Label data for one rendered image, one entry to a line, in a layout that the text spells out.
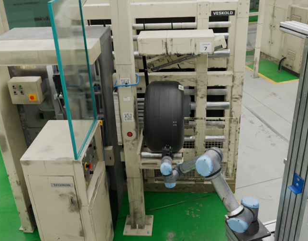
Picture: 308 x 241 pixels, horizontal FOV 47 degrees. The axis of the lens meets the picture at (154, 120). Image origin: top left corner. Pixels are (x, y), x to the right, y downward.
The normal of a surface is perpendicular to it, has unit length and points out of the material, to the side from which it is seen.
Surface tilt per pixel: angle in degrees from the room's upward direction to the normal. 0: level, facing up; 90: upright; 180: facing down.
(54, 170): 90
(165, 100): 38
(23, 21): 90
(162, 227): 0
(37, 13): 90
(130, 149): 90
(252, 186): 0
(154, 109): 53
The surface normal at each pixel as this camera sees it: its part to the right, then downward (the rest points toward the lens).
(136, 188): -0.07, 0.47
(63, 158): -0.04, -0.89
